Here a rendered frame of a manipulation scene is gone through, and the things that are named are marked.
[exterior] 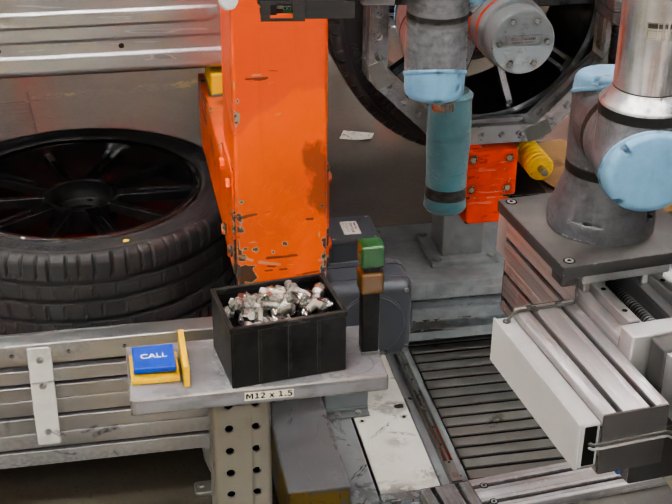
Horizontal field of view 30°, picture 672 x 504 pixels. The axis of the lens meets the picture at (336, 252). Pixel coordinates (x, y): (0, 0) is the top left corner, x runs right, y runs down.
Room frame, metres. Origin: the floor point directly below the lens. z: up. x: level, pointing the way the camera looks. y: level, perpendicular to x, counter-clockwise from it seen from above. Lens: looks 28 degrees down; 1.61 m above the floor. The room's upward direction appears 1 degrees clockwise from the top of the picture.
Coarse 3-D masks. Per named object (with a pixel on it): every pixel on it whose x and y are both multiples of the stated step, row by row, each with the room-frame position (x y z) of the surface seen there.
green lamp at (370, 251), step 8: (360, 240) 1.85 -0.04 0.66; (368, 240) 1.85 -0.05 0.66; (376, 240) 1.85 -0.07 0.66; (360, 248) 1.83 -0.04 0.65; (368, 248) 1.82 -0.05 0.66; (376, 248) 1.82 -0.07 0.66; (384, 248) 1.83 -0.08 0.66; (360, 256) 1.83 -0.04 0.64; (368, 256) 1.82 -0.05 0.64; (376, 256) 1.82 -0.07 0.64; (384, 256) 1.83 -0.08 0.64; (360, 264) 1.83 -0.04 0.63; (368, 264) 1.82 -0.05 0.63; (376, 264) 1.82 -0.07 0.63
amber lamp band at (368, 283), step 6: (360, 270) 1.84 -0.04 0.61; (360, 276) 1.82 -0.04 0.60; (366, 276) 1.82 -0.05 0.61; (372, 276) 1.82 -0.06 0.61; (378, 276) 1.82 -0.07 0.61; (360, 282) 1.82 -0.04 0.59; (366, 282) 1.82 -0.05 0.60; (372, 282) 1.82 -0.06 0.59; (378, 282) 1.82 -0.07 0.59; (360, 288) 1.82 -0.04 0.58; (366, 288) 1.82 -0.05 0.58; (372, 288) 1.82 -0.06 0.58; (378, 288) 1.82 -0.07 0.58; (366, 294) 1.82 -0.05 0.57
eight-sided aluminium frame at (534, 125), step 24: (384, 24) 2.41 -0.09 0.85; (600, 24) 2.54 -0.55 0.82; (384, 48) 2.41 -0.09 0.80; (600, 48) 2.52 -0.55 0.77; (384, 72) 2.40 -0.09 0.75; (576, 72) 2.53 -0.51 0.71; (552, 96) 2.52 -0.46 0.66; (480, 120) 2.49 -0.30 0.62; (504, 120) 2.50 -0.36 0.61; (528, 120) 2.49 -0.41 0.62; (552, 120) 2.49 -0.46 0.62
